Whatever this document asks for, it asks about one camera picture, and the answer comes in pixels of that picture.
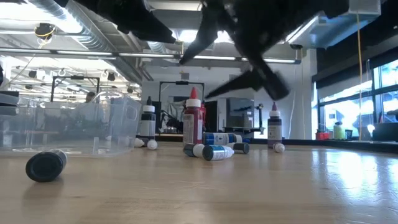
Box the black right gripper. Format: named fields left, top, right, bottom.
left=179, top=0, right=351, bottom=100

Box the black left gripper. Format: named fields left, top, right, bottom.
left=62, top=0, right=177, bottom=44

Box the large red food coloring bottle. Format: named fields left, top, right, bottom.
left=182, top=86, right=205, bottom=146

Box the large blue food coloring bottle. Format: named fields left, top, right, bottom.
left=202, top=132, right=244, bottom=146

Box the large purple food coloring bottle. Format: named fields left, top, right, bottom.
left=267, top=101, right=283, bottom=147

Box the small black dropper bottle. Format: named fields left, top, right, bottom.
left=182, top=142, right=206, bottom=158
left=230, top=142, right=251, bottom=155
left=25, top=149, right=68, bottom=183

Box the small blue dropper bottle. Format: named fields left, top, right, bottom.
left=201, top=144, right=235, bottom=162

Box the large black food coloring bottle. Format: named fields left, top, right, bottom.
left=137, top=96, right=157, bottom=141

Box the long ceiling light bar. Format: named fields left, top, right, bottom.
left=0, top=48, right=302, bottom=65

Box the grey cabinet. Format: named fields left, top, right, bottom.
left=226, top=97, right=256, bottom=128

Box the red upright object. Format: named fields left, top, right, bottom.
left=201, top=103, right=207, bottom=133

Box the grey draped cloth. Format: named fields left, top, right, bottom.
left=161, top=102, right=184, bottom=133

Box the clear plastic bin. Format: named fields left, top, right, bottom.
left=0, top=92, right=143, bottom=157

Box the red box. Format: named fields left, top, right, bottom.
left=315, top=129, right=330, bottom=141

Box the green bottle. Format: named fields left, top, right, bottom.
left=333, top=120, right=346, bottom=141

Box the large window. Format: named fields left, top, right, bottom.
left=317, top=58, right=398, bottom=141

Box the white overhead box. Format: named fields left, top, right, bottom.
left=348, top=0, right=382, bottom=17

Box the black stand frame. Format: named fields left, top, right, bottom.
left=158, top=80, right=206, bottom=103

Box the silver ceiling duct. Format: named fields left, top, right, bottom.
left=27, top=0, right=147, bottom=85

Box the yellow black cable reel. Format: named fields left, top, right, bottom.
left=33, top=22, right=57, bottom=42

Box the yellow hanging cable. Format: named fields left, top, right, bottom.
left=355, top=12, right=364, bottom=141

